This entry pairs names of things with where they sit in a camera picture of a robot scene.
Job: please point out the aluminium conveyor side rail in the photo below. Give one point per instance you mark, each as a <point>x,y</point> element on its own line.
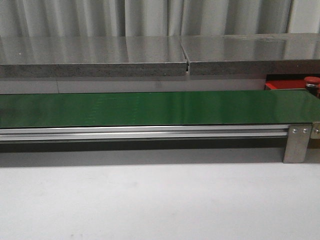
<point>141,132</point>

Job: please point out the red mushroom push button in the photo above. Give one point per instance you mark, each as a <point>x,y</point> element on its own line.
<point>311,84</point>

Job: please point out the left steel table top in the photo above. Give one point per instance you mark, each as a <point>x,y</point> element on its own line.
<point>98,56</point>

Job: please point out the red plastic tray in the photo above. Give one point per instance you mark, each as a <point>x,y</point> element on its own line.
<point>287,81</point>

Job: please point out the steel conveyor support bracket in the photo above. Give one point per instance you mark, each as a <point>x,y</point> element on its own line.
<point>297,142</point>

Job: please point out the steel table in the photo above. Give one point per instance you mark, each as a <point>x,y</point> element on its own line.
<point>253,54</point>
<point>98,56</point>

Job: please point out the green conveyor belt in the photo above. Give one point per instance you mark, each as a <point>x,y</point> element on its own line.
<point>242,107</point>

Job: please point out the steel end bracket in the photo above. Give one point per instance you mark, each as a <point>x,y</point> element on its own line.
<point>315,130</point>

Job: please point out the grey pleated curtain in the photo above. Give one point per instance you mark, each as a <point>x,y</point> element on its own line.
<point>39,18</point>

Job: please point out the right steel table top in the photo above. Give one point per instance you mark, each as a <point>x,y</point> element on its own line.
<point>253,54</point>

